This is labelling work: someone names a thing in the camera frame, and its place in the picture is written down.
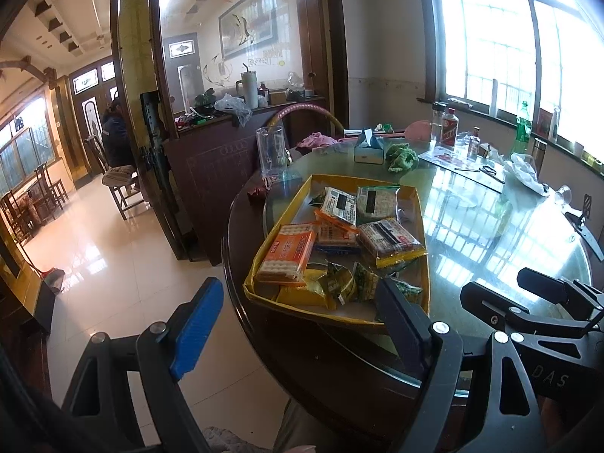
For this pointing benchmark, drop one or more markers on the wine glass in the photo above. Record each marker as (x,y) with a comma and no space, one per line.
(564,193)

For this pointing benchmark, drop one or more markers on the black eyeglasses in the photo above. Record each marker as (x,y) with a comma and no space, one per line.
(488,170)

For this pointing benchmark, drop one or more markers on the orange-edged packet black label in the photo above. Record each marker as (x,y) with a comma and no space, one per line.
(339,204)

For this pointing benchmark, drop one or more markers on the small green snack packet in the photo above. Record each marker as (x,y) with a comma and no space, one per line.
(318,198)
(365,281)
(408,290)

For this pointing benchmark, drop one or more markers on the red snack bag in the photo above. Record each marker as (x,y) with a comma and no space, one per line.
(257,193)

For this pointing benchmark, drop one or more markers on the dark thermos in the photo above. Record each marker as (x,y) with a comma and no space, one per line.
(539,151)

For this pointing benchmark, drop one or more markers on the wooden dining chair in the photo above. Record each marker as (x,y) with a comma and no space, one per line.
(47,188)
(16,217)

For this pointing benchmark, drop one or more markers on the red dustpan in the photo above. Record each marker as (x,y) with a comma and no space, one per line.
(53,277)

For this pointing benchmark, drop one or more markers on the yellow cardboard tray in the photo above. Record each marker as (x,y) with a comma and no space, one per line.
(358,309)

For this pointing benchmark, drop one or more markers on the dark wooden cabinet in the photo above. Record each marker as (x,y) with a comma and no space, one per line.
(212,174)

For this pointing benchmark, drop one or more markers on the grey cloth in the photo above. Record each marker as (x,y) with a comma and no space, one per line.
(222,440)

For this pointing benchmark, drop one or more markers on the wooden chair with cushion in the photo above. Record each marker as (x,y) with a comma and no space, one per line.
(120,177)

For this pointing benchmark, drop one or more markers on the teal tissue box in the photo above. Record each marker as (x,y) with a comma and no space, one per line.
(368,151)

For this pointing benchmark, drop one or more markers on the small green yellow packet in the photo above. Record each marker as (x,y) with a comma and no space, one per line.
(340,283)

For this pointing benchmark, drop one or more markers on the large orange cracker packet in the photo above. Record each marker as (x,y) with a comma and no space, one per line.
(288,255)

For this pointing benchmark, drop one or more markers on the white tumbler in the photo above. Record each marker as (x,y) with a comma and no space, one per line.
(248,89)

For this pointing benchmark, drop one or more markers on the grey plastic bag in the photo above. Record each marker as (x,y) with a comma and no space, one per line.
(233,108)

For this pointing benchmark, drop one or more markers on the white plastic bag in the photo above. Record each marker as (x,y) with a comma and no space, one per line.
(524,170)

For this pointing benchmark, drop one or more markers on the red box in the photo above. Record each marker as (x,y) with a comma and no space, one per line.
(545,122)

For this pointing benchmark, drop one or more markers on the yellow-edged packet black label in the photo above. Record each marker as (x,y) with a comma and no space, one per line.
(391,240)

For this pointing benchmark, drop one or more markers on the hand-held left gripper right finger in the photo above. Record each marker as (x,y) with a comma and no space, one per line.
(401,328)

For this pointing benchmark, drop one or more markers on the green clear packet black label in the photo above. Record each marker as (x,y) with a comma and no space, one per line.
(377,203)

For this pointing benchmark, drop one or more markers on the white paper mat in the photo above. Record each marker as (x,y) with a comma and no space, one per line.
(460,165)

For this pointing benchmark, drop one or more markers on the black folding stand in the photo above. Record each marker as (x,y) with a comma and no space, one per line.
(585,226)

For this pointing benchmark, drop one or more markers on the white tube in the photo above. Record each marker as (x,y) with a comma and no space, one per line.
(494,96)

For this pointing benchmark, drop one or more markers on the yellow snack packet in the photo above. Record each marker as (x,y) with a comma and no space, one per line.
(302,295)

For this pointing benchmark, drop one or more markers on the window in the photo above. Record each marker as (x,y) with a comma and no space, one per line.
(500,33)

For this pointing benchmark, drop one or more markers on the clear water bottle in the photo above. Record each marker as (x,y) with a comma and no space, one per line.
(436,125)

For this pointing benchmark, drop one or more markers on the green plastic bottle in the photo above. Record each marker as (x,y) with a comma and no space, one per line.
(521,127)

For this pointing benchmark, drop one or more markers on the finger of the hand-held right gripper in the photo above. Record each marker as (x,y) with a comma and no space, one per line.
(500,311)
(561,292)

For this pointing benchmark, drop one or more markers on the small liquor bottle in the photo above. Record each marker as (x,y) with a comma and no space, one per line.
(473,144)

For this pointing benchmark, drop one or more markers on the pink yellow hoop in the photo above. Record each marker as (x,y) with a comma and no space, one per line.
(306,106)

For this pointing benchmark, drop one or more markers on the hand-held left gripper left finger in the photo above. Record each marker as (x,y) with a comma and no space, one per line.
(198,325)

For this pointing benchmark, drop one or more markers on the small brown bottle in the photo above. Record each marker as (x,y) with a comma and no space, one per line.
(263,93)

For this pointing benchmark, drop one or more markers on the framed fish picture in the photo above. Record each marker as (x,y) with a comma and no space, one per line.
(247,26)

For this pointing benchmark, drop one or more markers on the liquor bottle red label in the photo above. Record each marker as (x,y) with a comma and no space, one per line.
(449,127)

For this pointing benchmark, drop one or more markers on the pink cloth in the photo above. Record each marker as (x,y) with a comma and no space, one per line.
(316,140)

